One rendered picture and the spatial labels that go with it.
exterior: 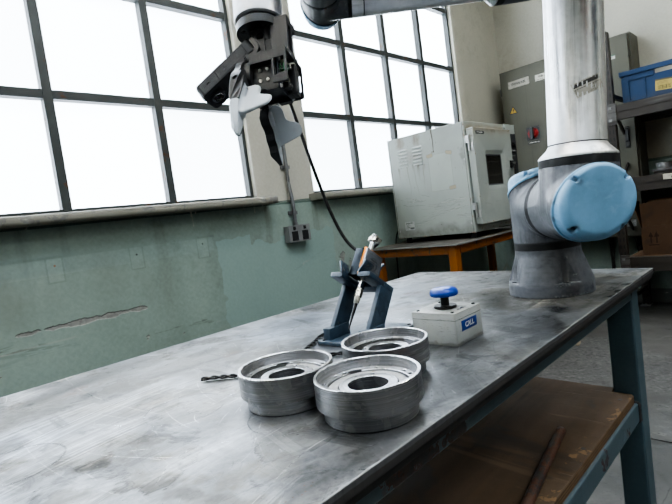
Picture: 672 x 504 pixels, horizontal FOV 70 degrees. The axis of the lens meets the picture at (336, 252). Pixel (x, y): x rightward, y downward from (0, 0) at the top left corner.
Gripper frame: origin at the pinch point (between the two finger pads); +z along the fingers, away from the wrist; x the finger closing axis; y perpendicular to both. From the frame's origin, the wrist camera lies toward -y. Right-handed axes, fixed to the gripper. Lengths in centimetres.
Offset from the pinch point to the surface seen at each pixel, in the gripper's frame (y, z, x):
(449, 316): 24.7, 26.7, 2.5
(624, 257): 132, 6, 314
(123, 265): -106, -3, 98
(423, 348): 21.9, 29.7, -7.8
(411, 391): 21.8, 32.3, -19.8
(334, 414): 15.0, 33.6, -21.6
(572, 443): 41, 51, 30
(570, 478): 39, 53, 20
